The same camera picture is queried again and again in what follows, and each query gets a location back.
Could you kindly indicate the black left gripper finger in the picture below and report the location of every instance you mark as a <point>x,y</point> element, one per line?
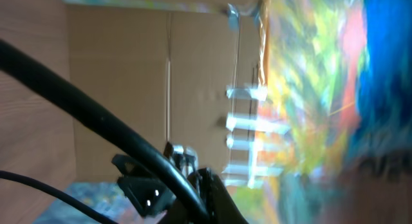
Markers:
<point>220,206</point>

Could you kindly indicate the colourful patterned floor mat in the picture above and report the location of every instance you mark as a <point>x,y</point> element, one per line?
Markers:
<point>301,107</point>

